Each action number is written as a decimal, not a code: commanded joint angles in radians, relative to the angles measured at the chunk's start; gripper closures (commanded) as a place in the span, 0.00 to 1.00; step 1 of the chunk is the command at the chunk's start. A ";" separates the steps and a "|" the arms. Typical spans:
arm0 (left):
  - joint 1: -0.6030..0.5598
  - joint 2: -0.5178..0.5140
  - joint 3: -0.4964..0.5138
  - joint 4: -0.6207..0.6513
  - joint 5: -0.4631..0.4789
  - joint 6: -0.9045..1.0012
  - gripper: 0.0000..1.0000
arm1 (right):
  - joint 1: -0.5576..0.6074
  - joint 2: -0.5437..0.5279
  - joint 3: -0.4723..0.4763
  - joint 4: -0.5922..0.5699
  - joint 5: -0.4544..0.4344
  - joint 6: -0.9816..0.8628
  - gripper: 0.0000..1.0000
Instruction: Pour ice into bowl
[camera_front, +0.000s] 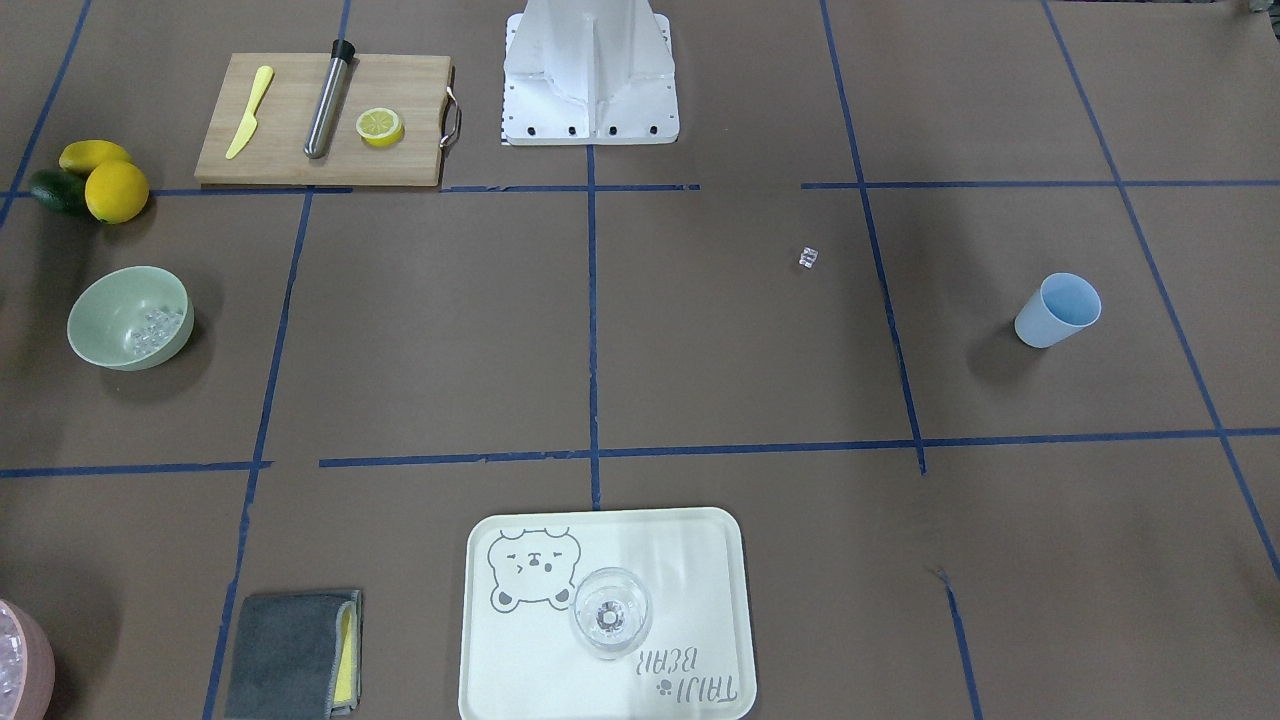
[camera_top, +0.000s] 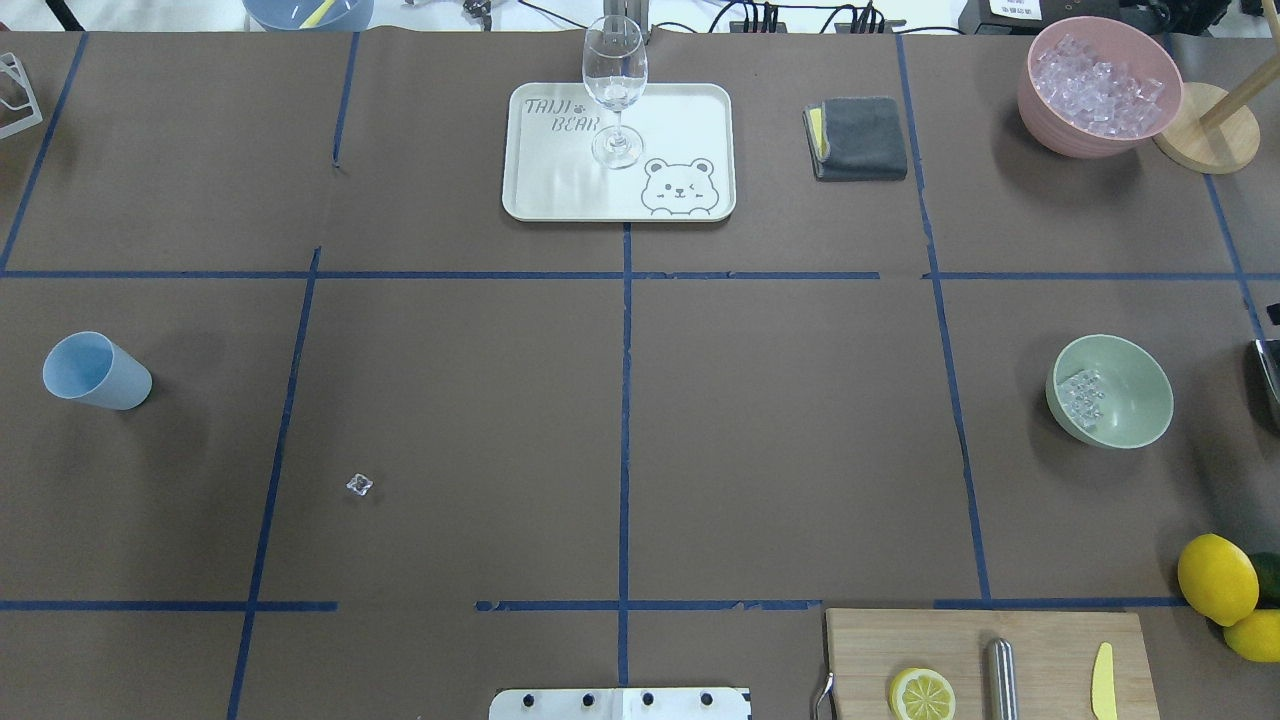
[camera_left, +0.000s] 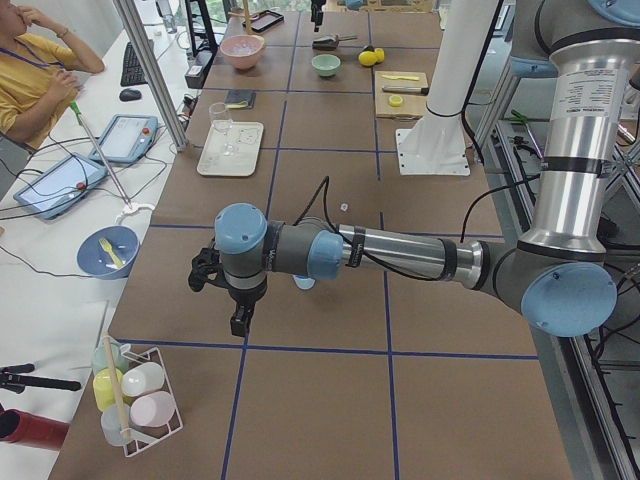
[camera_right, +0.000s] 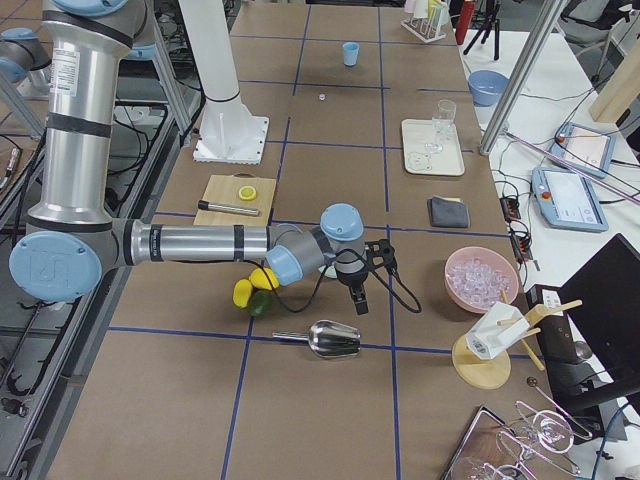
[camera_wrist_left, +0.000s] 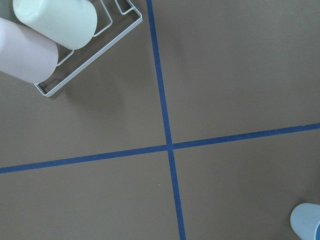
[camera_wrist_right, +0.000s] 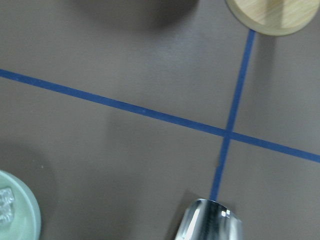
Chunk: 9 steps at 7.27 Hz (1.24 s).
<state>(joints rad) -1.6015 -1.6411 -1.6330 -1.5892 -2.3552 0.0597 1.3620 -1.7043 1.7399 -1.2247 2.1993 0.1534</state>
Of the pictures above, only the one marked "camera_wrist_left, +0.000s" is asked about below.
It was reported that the light blue plastic cup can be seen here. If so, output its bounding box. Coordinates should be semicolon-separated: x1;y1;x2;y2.
290;203;320;240

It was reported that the pink plastic cup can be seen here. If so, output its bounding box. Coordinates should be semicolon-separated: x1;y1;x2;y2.
0;18;59;84

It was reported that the white wire cup rack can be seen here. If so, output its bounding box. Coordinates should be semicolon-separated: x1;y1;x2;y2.
34;0;143;98

